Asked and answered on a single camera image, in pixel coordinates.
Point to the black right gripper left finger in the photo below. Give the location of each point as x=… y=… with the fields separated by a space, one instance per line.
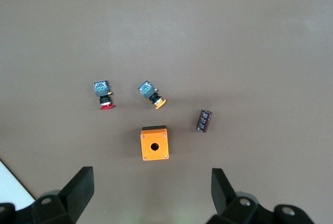
x=80 y=190

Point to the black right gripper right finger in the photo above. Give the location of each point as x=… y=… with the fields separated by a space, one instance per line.
x=221 y=190

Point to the white drawer cabinet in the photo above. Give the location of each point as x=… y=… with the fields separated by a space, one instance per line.
x=10 y=187

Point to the small black terminal block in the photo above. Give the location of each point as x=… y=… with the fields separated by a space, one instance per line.
x=204 y=121

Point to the orange button enclosure box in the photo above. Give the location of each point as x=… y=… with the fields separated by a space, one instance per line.
x=148 y=143

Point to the red push button switch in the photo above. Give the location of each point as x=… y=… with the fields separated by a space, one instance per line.
x=102 y=91

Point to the yellow push button switch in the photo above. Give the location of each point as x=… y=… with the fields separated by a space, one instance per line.
x=148 y=91

